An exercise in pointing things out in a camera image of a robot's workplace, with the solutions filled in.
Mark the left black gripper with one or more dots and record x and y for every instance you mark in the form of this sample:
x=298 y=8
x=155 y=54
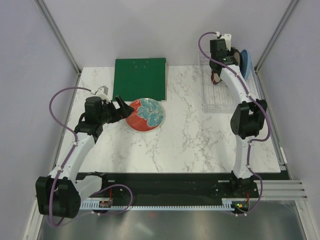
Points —
x=123 y=112

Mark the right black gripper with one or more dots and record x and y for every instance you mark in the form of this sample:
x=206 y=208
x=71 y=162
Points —
x=231 y=53

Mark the red and teal floral plate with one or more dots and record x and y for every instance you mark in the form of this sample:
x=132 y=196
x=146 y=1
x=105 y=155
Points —
x=148 y=115

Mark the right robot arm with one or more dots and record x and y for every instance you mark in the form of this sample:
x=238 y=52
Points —
x=247 y=119

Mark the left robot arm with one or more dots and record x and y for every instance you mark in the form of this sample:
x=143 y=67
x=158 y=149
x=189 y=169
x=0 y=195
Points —
x=60 y=194

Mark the clear dish rack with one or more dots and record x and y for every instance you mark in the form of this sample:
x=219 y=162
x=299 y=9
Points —
x=215 y=98

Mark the dark red plate rear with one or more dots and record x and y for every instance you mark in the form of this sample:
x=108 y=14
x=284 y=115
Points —
x=238 y=57

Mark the dark red plate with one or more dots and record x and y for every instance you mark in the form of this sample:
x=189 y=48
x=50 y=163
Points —
x=215 y=78
x=238 y=57

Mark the green board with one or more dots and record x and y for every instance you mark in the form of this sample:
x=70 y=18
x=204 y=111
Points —
x=136 y=78

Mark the dark red plate front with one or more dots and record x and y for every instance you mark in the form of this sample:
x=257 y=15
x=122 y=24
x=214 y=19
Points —
x=215 y=78

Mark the blue plate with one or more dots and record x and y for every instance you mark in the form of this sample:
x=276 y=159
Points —
x=245 y=66

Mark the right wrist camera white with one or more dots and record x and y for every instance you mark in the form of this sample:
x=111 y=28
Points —
x=227 y=37

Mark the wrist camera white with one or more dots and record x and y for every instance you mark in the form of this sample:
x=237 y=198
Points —
x=102 y=92
x=227 y=37

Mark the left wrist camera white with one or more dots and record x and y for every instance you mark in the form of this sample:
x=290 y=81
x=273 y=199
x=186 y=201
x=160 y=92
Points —
x=102 y=92

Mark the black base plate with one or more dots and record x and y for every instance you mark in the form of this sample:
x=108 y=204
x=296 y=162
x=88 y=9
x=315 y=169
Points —
x=170 y=189

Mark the right aluminium frame post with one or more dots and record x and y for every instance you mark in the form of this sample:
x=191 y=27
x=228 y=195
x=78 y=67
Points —
x=277 y=32

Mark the aluminium frame post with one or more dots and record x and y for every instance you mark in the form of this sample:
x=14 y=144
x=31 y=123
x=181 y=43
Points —
x=58 y=35
x=277 y=32

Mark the white cable duct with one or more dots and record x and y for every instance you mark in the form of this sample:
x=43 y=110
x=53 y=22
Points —
x=98 y=204

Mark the left aluminium frame post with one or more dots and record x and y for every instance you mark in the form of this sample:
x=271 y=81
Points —
x=58 y=35

